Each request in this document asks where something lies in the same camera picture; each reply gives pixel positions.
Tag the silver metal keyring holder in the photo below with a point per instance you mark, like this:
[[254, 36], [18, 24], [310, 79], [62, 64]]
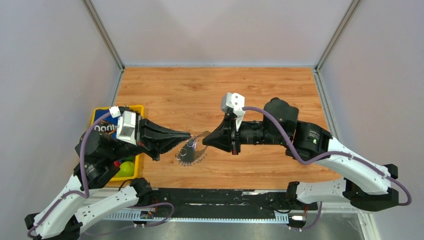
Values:
[[187, 156]]

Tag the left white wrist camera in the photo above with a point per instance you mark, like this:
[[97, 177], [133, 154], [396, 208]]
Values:
[[126, 124]]

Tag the blue Doritos chip bag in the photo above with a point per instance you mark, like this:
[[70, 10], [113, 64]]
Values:
[[108, 125]]

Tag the green apple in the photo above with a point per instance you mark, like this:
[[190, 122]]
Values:
[[127, 169]]

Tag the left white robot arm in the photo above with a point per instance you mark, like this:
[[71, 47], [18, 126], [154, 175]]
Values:
[[68, 216]]

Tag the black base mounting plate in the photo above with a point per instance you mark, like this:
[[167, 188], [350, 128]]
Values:
[[224, 203]]

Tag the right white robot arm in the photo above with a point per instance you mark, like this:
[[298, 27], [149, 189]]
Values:
[[363, 184]]

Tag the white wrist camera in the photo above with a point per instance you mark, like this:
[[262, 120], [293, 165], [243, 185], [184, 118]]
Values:
[[126, 124], [236, 102]]

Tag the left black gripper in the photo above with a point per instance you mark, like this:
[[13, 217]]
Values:
[[155, 138]]

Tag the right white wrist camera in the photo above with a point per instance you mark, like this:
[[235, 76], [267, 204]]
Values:
[[236, 102]]

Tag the yellow plastic bin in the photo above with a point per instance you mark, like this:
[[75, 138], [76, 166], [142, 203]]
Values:
[[140, 165]]

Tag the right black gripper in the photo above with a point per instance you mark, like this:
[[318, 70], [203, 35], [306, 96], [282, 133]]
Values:
[[225, 137]]

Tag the white slotted cable duct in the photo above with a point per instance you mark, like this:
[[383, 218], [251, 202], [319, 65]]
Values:
[[136, 216]]

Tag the blue headed key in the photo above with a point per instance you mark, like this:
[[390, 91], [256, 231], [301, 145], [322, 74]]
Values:
[[195, 142]]

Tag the red apple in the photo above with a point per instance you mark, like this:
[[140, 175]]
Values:
[[116, 164]]

